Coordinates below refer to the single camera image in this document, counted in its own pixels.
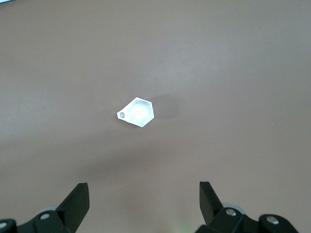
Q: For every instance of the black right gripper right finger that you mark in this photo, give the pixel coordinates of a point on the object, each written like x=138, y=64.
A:
x=211, y=206

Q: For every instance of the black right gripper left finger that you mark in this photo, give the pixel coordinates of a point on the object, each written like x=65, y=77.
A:
x=73, y=208

